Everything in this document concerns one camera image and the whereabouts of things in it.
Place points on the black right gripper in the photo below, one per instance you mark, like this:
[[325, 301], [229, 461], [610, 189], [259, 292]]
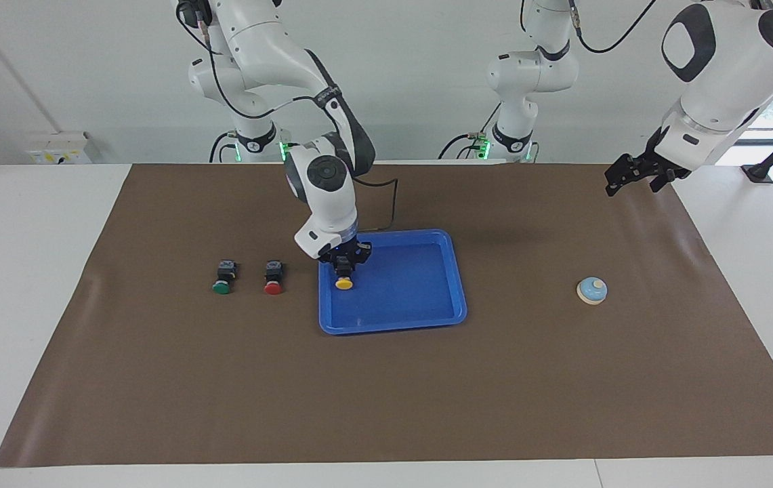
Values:
[[345, 251]]

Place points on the green push button switch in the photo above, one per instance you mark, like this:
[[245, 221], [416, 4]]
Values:
[[221, 287]]

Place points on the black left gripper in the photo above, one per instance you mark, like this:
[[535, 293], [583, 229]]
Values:
[[654, 163]]

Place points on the white wall socket box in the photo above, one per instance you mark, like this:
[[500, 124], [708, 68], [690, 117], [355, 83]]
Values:
[[57, 149]]

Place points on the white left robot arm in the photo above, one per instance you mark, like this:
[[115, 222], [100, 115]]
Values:
[[718, 88]]

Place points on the light blue call bell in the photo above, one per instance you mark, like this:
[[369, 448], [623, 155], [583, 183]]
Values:
[[591, 290]]

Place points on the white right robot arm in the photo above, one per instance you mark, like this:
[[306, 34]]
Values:
[[328, 196]]

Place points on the brown table mat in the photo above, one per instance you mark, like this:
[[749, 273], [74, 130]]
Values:
[[223, 393]]

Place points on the red push button switch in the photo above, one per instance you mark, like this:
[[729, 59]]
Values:
[[273, 287]]

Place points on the yellow push button switch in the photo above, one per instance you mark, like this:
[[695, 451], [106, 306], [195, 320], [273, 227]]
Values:
[[343, 284]]

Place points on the blue plastic tray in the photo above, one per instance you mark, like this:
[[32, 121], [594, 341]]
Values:
[[413, 291]]

